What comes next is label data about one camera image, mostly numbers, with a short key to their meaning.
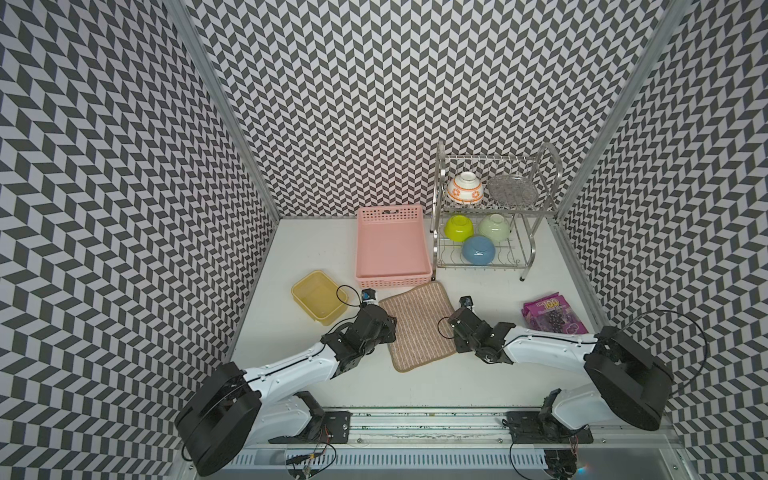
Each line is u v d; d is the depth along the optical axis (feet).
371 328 2.04
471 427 2.47
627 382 1.41
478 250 3.27
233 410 1.33
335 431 2.36
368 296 2.47
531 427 2.39
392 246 3.63
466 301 2.60
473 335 2.20
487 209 2.77
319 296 3.06
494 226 3.43
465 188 2.76
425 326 2.98
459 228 3.48
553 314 2.86
